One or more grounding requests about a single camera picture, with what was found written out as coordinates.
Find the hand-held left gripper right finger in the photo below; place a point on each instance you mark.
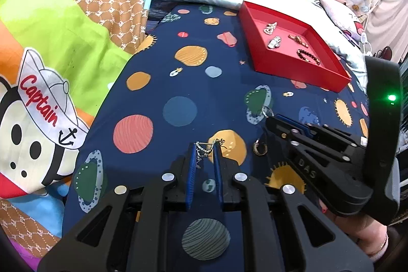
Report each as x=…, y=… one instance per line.
x=218, y=178

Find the pink cartoon pillow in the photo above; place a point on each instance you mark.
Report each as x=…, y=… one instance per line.
x=344, y=10

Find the person's right hand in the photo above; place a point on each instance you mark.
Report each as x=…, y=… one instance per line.
x=360, y=227

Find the gold hoop earring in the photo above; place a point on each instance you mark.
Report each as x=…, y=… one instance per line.
x=257, y=149

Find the red cardboard box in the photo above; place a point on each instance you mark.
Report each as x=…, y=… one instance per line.
x=302, y=77

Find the beige curtain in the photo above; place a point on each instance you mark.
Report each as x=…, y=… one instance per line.
x=395, y=4

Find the navy planet print bedsheet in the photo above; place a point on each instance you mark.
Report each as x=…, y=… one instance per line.
x=153, y=84

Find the cartoon monkey blanket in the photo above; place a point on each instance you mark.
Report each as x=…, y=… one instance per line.
x=63, y=36

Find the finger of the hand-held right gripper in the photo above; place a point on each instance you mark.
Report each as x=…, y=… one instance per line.
x=306, y=168
x=318, y=131

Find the dark red chair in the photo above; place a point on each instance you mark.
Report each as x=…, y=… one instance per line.
x=385, y=52

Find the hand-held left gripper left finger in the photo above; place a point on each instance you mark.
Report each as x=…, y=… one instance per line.
x=190, y=176

